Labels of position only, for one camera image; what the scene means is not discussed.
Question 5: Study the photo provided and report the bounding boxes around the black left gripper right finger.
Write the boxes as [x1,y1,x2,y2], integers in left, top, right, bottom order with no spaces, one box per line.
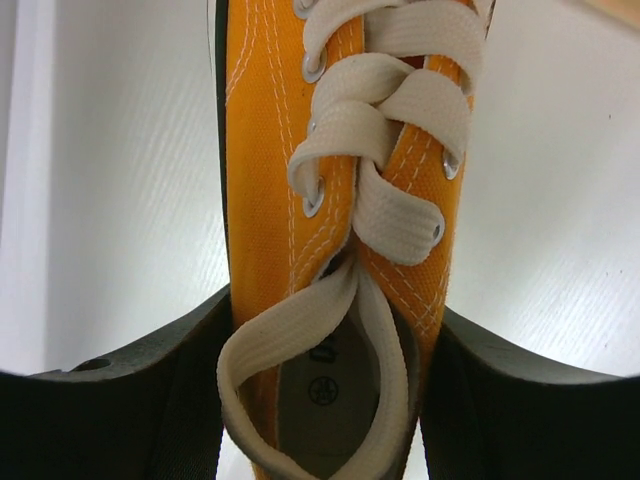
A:
[421,309,639,479]

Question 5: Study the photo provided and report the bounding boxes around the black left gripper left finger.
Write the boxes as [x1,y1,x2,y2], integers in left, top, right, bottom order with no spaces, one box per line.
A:
[1,287,231,479]

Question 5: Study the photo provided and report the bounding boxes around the orange sneaker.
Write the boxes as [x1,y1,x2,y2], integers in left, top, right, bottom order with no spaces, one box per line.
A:
[208,1,494,479]

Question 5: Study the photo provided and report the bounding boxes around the wooden shoe cabinet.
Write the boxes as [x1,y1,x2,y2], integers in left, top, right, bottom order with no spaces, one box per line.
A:
[506,0,639,36]

